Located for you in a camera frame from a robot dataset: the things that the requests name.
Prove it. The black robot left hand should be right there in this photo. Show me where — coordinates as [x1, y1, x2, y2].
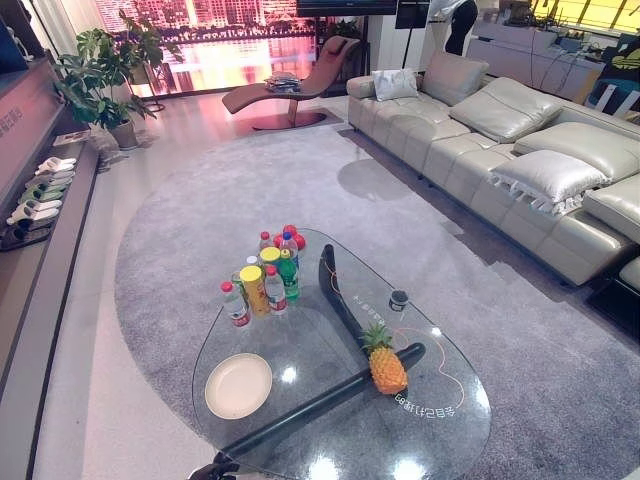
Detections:
[191, 451, 242, 480]

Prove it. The cream round plate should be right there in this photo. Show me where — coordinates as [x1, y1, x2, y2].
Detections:
[204, 352, 274, 421]

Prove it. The yellow chip can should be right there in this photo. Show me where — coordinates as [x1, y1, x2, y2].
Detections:
[239, 265, 272, 318]
[258, 246, 282, 275]

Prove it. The yellow pineapple with green crown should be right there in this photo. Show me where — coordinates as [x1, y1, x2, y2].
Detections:
[360, 322, 409, 397]

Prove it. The black table base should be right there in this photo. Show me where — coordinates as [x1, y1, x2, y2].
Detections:
[218, 243, 428, 459]

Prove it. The green soda bottle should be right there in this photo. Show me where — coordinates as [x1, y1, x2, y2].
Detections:
[277, 232, 302, 303]

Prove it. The grey oval rug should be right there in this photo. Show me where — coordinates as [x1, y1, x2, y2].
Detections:
[113, 122, 640, 480]

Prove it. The black slipper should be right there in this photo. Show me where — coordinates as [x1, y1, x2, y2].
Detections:
[0, 226, 54, 252]

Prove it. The white slipper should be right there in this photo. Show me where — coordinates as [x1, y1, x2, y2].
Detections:
[6, 201, 63, 227]
[34, 156, 78, 176]
[32, 170, 76, 184]

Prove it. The green slipper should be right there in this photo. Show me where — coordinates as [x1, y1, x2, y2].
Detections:
[24, 183, 67, 201]
[17, 193, 64, 208]

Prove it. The booklet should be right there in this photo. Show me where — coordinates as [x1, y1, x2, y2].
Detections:
[51, 130, 92, 147]

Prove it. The stack of folded cloths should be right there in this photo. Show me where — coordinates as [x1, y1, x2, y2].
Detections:
[263, 73, 302, 95]

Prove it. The beige leather sofa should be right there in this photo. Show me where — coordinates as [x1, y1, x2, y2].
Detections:
[345, 74, 640, 289]

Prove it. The brown lounge chair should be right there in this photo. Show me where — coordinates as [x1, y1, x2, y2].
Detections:
[221, 35, 362, 132]

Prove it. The large monstera plant in pot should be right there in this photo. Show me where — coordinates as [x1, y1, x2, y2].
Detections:
[51, 27, 151, 151]

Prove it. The small silver throw pillow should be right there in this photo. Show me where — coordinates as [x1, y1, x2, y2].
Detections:
[371, 68, 420, 103]

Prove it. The large city scene display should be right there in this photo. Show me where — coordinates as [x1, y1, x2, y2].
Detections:
[93, 0, 372, 97]

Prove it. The tall leafy plant in pot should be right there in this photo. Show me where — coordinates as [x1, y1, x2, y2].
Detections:
[116, 8, 185, 112]

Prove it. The silver fringed pillow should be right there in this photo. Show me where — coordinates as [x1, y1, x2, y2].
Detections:
[489, 149, 613, 218]

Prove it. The beige square cushion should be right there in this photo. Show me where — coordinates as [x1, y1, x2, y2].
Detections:
[422, 49, 491, 107]

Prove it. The beige leather back cushion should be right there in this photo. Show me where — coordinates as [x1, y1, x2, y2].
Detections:
[513, 121, 640, 184]
[448, 76, 577, 145]

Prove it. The black television screen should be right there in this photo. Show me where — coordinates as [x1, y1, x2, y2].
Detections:
[295, 0, 399, 17]

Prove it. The black stand with panel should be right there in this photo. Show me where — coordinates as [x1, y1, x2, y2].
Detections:
[394, 0, 434, 77]

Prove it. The white sideboard cabinet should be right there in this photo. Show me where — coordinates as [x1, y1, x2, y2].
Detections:
[466, 19, 609, 105]

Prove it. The person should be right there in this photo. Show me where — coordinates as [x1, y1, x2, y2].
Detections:
[428, 0, 479, 57]

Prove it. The colourful framed painting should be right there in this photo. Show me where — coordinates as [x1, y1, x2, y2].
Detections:
[583, 33, 640, 120]

